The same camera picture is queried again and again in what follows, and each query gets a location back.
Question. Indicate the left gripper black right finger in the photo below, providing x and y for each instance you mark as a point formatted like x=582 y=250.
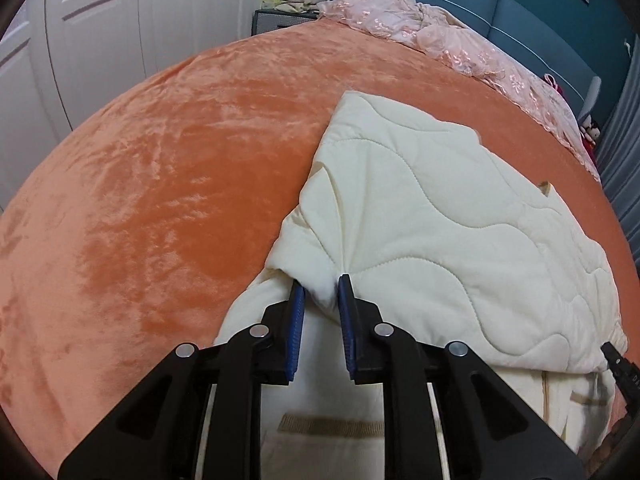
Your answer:
x=447 y=414

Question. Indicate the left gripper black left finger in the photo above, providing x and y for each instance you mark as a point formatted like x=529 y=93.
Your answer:
x=196 y=414

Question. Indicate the cream quilted coat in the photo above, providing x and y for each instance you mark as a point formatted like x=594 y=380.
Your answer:
x=451 y=243

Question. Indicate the orange velvet bed cover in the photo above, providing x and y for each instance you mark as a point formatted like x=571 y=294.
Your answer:
x=139 y=230

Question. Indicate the grey blue curtain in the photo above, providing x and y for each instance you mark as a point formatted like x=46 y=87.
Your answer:
x=618 y=157

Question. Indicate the red plush toys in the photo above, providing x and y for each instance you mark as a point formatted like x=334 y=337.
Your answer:
x=590 y=135

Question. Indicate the blue upholstered headboard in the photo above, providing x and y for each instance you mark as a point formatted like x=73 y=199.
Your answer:
x=573 y=40

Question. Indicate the white panelled wardrobe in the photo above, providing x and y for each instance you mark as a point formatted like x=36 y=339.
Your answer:
x=62 y=60

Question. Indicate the dark bedside table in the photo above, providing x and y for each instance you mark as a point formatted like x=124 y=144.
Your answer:
x=269 y=20

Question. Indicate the pink embroidered blanket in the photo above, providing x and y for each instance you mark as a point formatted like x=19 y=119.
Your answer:
x=437 y=33

